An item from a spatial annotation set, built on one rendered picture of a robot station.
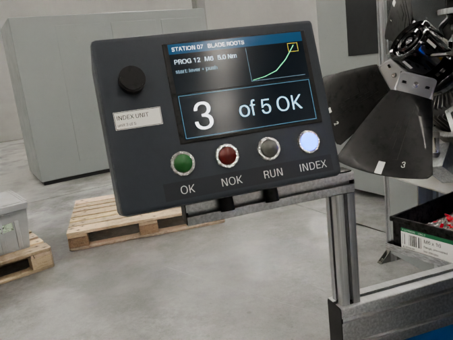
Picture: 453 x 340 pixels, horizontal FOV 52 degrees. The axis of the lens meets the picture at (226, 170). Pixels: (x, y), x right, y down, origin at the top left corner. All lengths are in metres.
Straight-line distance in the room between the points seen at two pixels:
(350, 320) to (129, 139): 0.42
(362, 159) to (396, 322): 0.50
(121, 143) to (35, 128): 5.77
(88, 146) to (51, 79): 0.95
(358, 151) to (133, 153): 0.76
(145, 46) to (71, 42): 5.84
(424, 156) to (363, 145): 0.14
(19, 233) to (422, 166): 2.87
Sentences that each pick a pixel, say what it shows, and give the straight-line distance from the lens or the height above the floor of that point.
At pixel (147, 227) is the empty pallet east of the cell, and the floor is 0.08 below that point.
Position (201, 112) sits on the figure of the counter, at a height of 1.17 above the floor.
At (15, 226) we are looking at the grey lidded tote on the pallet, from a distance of 3.50.
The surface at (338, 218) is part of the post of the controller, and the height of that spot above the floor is 0.99.
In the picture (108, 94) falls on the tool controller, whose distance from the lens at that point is 0.51.
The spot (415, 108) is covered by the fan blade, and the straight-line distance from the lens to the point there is 1.22.
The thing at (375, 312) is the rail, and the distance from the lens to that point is 0.76.
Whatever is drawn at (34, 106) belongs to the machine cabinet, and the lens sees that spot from 6.25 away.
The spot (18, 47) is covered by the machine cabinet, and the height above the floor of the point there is 1.70.
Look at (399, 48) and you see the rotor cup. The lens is 1.30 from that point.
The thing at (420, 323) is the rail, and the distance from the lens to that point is 0.81.
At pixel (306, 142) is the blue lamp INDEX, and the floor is 1.12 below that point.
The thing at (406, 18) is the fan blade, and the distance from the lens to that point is 1.46.
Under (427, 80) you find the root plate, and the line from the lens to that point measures 1.28.
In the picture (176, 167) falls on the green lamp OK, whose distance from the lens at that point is 0.50.
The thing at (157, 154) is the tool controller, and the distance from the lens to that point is 0.50.
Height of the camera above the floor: 1.21
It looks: 12 degrees down
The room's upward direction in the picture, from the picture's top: 7 degrees counter-clockwise
